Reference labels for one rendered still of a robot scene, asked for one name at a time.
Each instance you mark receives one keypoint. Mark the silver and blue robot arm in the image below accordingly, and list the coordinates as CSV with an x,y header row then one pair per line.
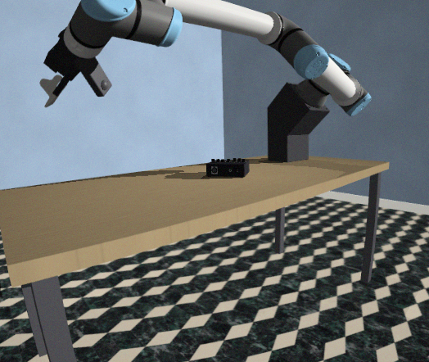
x,y
159,22

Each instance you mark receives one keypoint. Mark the black lighting desk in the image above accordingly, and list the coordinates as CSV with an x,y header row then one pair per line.
x,y
227,168

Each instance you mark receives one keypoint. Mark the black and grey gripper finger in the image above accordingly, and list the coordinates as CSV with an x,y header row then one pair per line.
x,y
53,88

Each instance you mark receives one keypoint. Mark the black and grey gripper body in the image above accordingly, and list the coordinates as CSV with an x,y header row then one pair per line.
x,y
61,60

